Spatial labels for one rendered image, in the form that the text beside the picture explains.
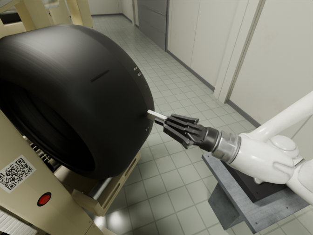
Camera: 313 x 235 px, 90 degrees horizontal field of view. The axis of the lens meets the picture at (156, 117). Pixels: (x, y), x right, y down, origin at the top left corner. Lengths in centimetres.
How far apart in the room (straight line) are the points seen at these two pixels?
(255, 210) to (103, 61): 105
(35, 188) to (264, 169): 65
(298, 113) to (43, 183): 85
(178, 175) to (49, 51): 162
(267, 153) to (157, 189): 137
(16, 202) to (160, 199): 130
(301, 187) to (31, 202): 107
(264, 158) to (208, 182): 139
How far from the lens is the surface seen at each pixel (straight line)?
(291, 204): 126
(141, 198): 172
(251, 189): 112
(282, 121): 70
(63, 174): 104
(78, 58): 48
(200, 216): 172
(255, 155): 51
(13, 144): 52
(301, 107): 69
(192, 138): 49
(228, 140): 49
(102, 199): 82
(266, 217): 115
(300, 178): 101
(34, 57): 49
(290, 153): 101
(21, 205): 64
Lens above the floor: 160
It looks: 41 degrees down
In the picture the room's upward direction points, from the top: straight up
